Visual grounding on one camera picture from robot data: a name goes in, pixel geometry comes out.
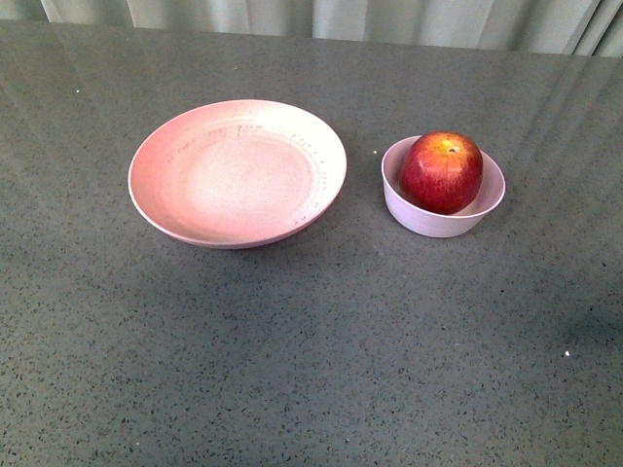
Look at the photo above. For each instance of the white curtain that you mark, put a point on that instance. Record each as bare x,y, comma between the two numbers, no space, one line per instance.
548,27

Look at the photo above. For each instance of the red yellow apple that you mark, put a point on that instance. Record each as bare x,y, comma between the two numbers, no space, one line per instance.
442,173

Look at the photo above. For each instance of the pink bowl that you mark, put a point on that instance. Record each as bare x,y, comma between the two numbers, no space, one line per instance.
430,224

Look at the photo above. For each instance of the pink plate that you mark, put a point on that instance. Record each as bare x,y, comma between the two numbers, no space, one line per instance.
238,173

